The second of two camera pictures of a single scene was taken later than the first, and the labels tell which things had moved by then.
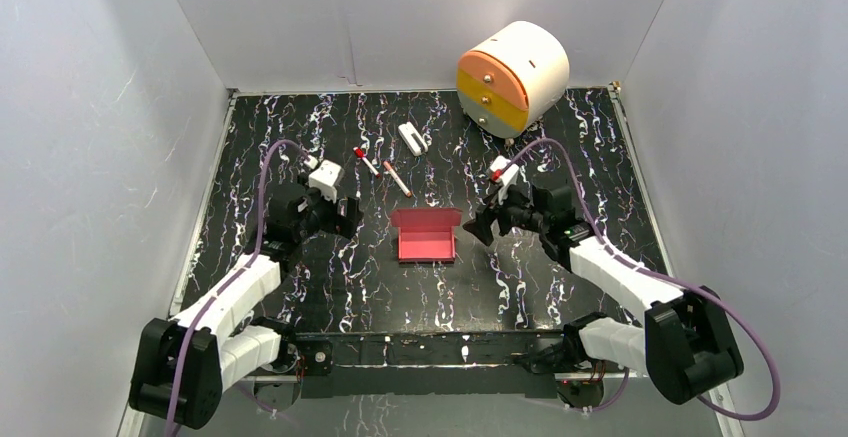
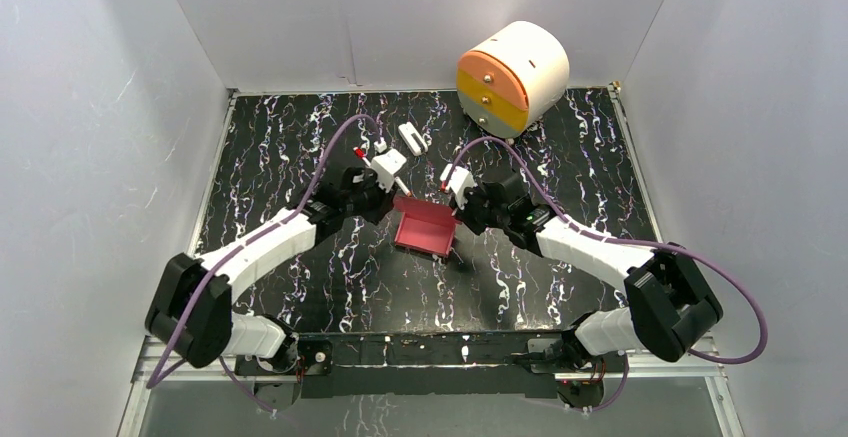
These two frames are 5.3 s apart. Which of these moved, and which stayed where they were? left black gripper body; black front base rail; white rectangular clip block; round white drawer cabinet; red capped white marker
Moved: left black gripper body
Stayed: red capped white marker; black front base rail; round white drawer cabinet; white rectangular clip block
